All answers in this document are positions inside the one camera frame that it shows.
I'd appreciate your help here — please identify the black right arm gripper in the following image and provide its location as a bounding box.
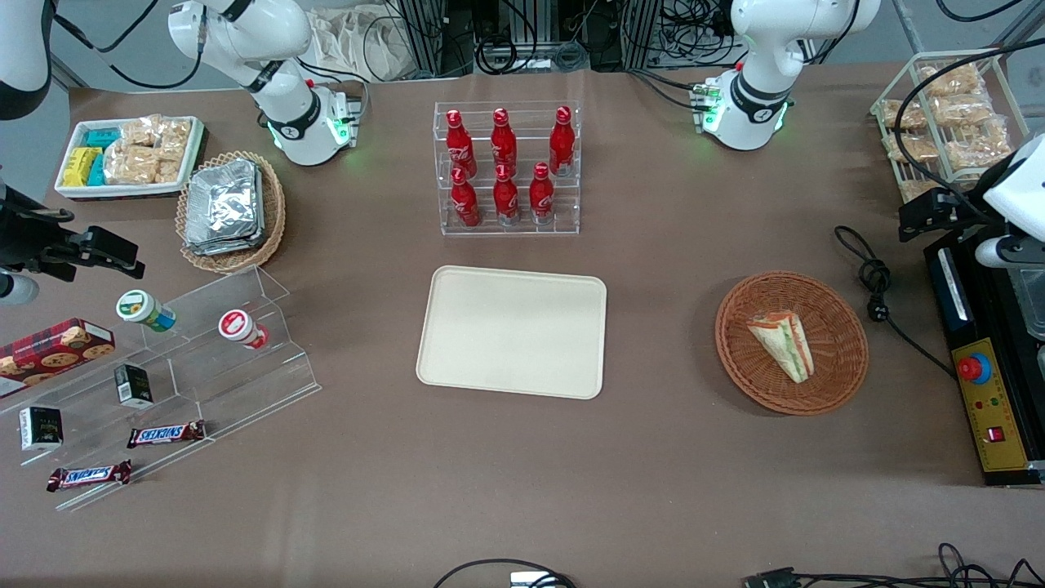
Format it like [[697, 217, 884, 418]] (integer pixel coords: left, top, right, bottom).
[[0, 184, 146, 283]]

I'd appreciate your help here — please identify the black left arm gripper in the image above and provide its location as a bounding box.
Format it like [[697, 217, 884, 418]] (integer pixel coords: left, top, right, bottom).
[[899, 189, 990, 243]]

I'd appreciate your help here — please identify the triangular sandwich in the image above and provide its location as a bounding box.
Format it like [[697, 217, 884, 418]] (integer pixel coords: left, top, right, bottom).
[[745, 310, 816, 385]]

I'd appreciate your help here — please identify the white rectangular snack tray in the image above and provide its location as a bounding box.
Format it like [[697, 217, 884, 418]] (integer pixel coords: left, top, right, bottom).
[[54, 116, 205, 201]]

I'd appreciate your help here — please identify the metal tray in machine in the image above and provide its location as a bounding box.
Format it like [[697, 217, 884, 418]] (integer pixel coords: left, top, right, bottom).
[[1010, 265, 1045, 340]]

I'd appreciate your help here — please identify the round brown wicker basket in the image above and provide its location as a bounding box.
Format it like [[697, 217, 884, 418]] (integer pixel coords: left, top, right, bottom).
[[714, 270, 869, 417]]

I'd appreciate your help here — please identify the oval tan wicker basket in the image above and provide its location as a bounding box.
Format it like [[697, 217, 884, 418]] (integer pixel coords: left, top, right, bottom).
[[176, 150, 287, 274]]

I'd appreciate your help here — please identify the cream plastic tray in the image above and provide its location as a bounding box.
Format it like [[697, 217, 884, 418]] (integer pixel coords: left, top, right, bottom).
[[416, 265, 608, 401]]

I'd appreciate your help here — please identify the bagged puffed snack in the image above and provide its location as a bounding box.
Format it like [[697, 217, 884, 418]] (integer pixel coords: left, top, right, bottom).
[[933, 95, 995, 127], [899, 179, 952, 205], [885, 133, 941, 163], [945, 117, 1017, 171], [881, 100, 928, 130], [919, 63, 984, 98]]

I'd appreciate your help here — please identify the green lid white cup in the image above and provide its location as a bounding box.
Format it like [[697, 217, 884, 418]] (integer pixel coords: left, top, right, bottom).
[[115, 289, 177, 333]]

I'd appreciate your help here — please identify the yellow snack pack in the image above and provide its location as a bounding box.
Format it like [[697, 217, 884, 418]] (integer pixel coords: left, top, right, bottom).
[[62, 147, 100, 187]]

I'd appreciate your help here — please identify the red cookie box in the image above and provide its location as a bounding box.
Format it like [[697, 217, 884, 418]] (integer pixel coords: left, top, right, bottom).
[[0, 318, 116, 389]]

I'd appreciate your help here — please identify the silver foil pack stack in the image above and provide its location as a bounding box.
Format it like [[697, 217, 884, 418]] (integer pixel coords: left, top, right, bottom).
[[184, 158, 266, 256]]

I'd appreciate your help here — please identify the small black box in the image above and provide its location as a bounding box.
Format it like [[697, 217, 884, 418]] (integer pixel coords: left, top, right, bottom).
[[113, 363, 154, 409], [19, 406, 64, 452]]

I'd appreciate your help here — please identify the red lid white cup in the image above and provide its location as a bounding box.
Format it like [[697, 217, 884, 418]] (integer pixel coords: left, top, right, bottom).
[[217, 309, 270, 351]]

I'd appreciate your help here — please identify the clear stepped acrylic display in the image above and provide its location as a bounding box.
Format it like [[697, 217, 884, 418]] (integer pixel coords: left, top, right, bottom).
[[0, 265, 322, 513]]

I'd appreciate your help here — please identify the brown Snickers bar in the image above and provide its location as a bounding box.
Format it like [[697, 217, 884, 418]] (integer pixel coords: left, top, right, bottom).
[[127, 420, 207, 449], [46, 460, 133, 492]]

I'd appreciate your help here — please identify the black sealing machine yellow panel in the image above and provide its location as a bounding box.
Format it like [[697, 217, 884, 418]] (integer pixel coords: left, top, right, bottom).
[[923, 237, 1045, 488]]

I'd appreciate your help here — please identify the beige cloth bag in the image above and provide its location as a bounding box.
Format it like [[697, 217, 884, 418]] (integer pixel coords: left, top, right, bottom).
[[309, 7, 393, 81]]

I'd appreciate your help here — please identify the red cola bottle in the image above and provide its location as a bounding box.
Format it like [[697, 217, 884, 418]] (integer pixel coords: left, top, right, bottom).
[[491, 107, 518, 175], [549, 105, 576, 177], [529, 162, 555, 225], [493, 163, 520, 226], [445, 109, 478, 179], [450, 167, 482, 228]]

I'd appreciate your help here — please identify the clear acrylic bottle rack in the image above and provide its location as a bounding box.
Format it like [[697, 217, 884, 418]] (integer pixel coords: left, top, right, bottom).
[[434, 100, 582, 238]]

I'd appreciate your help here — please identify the black power cable with plug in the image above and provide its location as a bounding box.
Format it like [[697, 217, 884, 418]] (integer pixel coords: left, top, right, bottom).
[[834, 225, 958, 381]]

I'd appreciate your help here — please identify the white wire rack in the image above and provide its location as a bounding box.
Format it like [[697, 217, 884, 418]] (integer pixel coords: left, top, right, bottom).
[[869, 49, 1031, 205]]

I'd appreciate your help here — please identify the black aluminium frame leg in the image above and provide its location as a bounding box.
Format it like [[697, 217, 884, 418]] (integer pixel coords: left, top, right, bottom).
[[398, 0, 458, 78], [622, 0, 664, 70]]

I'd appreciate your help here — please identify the black cable with connector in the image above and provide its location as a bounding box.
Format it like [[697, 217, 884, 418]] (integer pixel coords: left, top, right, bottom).
[[743, 542, 1045, 588]]

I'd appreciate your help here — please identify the black looped cable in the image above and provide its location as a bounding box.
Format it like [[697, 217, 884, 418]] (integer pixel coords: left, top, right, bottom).
[[433, 559, 576, 588]]

